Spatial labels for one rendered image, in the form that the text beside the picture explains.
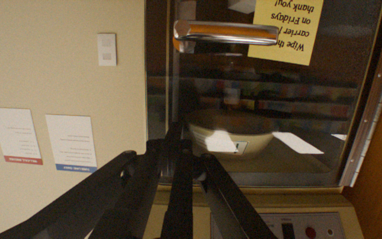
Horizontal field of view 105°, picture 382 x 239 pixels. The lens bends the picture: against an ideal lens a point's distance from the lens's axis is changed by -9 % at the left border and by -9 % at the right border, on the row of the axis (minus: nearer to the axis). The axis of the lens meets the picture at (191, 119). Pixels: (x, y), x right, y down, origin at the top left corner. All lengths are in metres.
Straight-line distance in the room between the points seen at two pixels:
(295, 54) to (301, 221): 0.22
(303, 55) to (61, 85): 0.80
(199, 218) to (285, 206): 0.13
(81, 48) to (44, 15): 0.19
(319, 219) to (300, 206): 0.03
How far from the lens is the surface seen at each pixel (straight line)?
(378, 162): 0.39
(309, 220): 0.31
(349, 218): 0.35
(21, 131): 1.04
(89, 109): 0.78
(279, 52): 0.22
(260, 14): 0.22
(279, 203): 0.29
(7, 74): 1.01
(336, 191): 0.37
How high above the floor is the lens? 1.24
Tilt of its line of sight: 16 degrees up
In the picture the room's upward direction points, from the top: 177 degrees counter-clockwise
